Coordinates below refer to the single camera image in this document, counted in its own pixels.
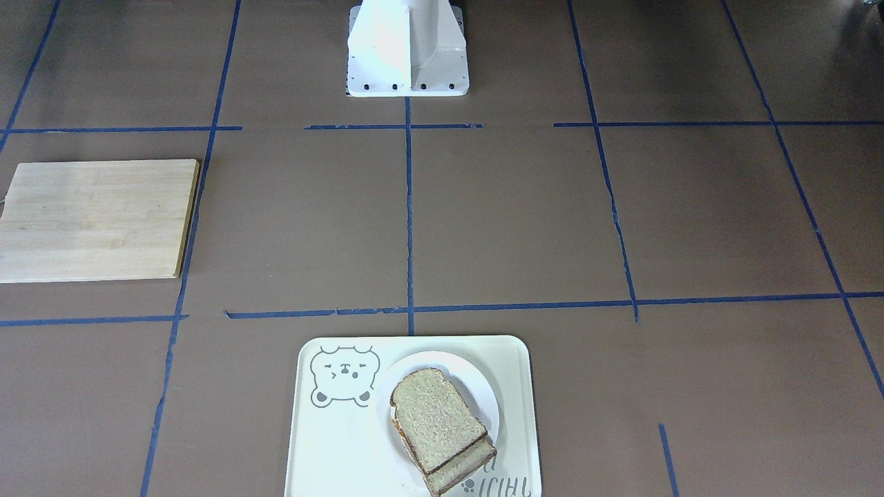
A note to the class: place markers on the white pedestal column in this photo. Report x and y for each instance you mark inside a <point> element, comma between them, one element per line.
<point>406,49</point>

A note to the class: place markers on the brown bread slice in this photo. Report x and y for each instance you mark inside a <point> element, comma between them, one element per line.
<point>433,419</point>

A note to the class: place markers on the bread slice on plate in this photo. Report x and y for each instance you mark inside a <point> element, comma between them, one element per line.
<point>460,467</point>

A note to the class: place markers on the wooden cutting board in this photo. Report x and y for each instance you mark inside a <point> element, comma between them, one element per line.
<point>97,221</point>

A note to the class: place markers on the cream bear tray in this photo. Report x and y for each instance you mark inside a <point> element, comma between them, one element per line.
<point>335,381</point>

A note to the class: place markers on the white round plate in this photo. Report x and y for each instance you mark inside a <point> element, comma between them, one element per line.
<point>382,438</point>

